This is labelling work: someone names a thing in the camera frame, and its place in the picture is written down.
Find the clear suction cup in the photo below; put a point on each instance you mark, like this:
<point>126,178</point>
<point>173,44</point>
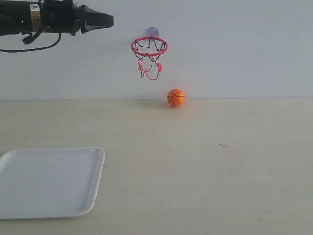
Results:
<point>152,32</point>

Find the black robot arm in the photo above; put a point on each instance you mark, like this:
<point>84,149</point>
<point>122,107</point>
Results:
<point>21,17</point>

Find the red mini basketball hoop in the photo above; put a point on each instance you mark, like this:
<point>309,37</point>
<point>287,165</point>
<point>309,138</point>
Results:
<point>148,52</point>

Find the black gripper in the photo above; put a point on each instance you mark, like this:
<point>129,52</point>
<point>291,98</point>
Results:
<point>64,16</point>

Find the white plastic tray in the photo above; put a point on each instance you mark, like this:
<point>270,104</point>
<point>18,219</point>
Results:
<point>49,183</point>

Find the small orange basketball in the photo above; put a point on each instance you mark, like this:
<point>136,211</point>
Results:
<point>175,98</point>

